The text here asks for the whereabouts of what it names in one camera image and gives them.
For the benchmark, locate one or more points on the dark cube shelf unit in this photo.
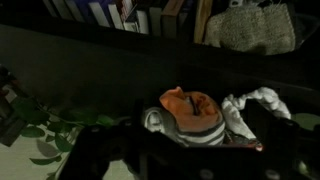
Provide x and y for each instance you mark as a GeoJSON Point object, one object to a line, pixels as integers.
{"type": "Point", "coordinates": [100, 60]}

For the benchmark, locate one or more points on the white sock pair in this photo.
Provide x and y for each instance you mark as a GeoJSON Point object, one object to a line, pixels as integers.
{"type": "Point", "coordinates": [233, 116]}

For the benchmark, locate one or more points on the green pothos plant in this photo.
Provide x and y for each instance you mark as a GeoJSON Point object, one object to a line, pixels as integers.
{"type": "Point", "coordinates": [83, 115]}

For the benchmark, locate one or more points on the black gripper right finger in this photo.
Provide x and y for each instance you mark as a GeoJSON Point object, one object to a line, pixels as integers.
{"type": "Point", "coordinates": [276, 133]}

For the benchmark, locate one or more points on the orange grey striped sock pair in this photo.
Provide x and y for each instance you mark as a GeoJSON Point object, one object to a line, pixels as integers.
{"type": "Point", "coordinates": [190, 113]}

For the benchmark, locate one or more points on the black book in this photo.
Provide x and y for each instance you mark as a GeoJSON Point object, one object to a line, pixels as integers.
{"type": "Point", "coordinates": [68, 8]}

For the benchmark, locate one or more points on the grey-green knit sock pair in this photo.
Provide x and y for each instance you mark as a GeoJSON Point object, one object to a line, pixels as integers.
{"type": "Point", "coordinates": [246, 30]}

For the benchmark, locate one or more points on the tan brown book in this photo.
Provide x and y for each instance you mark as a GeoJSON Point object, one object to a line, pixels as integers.
{"type": "Point", "coordinates": [172, 16]}

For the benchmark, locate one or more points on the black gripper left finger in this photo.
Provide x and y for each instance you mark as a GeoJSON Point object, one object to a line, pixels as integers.
{"type": "Point", "coordinates": [113, 140]}

